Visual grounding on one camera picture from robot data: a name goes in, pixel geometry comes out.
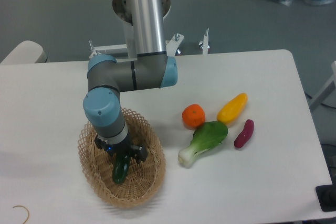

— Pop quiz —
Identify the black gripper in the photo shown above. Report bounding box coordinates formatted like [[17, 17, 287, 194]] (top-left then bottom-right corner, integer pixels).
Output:
[[95, 134, 148, 164]]

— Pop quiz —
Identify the green cucumber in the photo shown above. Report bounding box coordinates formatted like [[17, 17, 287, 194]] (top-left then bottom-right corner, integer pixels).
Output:
[[112, 153, 131, 184]]

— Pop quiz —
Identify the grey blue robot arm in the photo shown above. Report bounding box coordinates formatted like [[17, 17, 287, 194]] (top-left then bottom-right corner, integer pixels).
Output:
[[83, 0, 178, 162]]

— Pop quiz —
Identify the woven wicker basket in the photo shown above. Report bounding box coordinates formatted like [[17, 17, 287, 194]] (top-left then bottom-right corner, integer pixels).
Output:
[[78, 108, 166, 208]]

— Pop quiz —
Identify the orange tangerine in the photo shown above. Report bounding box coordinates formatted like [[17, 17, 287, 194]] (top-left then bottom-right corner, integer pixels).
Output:
[[182, 104, 206, 129]]

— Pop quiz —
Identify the green bok choy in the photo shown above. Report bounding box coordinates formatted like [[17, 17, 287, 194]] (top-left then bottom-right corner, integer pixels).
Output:
[[177, 121, 228, 168]]

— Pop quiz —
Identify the yellow pepper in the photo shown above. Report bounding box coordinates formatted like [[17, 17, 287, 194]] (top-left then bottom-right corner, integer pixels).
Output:
[[217, 93, 248, 125]]

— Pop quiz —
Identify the tan rubber band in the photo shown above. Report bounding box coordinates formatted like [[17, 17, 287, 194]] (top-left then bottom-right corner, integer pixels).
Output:
[[12, 205, 30, 223]]

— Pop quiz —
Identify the purple sweet potato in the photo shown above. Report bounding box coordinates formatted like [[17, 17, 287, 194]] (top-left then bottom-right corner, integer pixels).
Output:
[[234, 119, 255, 148]]

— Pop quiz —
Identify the white chair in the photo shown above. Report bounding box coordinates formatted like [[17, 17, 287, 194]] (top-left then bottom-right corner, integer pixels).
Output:
[[1, 40, 49, 65]]

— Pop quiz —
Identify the black box at edge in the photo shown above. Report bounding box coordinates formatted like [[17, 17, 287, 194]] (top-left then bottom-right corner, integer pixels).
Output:
[[316, 184, 335, 212]]

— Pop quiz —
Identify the white metal frame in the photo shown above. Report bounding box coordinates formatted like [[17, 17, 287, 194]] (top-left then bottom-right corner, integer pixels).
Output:
[[309, 61, 335, 112]]

